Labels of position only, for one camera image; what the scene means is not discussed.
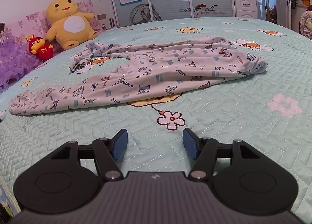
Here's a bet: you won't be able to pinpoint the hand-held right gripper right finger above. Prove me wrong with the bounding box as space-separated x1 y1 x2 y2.
183 128 262 182

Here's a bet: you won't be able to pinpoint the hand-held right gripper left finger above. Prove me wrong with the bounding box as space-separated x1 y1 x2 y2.
50 129 128 182

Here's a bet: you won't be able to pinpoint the letter-print pants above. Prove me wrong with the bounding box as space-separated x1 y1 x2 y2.
9 36 269 116

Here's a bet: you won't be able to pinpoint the bee-print quilted bedspread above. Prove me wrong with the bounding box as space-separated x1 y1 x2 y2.
0 16 312 224

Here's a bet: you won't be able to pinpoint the red plush toy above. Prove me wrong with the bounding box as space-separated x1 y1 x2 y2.
26 33 54 60

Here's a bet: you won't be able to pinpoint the purple ruffled cushion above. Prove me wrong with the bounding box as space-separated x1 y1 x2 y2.
0 22 53 93

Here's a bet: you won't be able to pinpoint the yellow plush toy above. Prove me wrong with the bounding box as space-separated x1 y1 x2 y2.
44 0 98 51

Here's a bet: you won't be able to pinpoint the white drawer cabinet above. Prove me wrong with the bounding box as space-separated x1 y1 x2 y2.
234 0 259 19

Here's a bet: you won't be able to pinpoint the pink floral pillow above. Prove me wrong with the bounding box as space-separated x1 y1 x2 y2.
0 1 101 44

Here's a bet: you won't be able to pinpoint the wooden chair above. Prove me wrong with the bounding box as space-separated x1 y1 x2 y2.
265 5 277 23

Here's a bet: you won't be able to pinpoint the rolled floral duvet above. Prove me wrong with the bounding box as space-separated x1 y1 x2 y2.
299 10 312 41

